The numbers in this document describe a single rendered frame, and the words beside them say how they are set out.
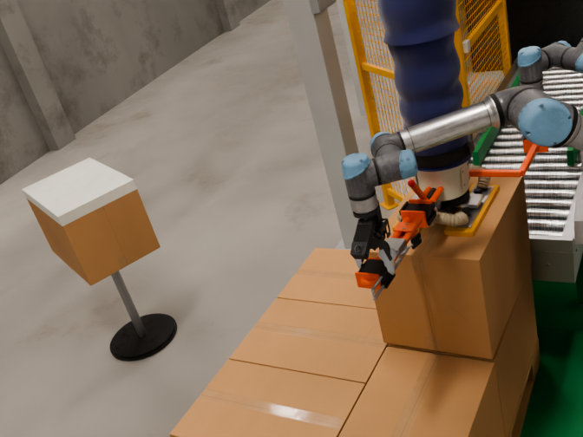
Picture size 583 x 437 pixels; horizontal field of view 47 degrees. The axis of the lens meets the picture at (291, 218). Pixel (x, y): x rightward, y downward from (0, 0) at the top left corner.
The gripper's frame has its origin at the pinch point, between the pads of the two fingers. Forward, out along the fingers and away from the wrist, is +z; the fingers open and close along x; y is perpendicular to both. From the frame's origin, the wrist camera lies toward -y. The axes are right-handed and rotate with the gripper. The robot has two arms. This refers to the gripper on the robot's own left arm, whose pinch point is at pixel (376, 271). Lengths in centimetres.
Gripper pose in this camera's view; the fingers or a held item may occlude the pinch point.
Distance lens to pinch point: 192.8
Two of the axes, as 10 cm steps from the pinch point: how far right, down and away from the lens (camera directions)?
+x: -8.5, -0.5, 5.3
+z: 2.4, 8.5, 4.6
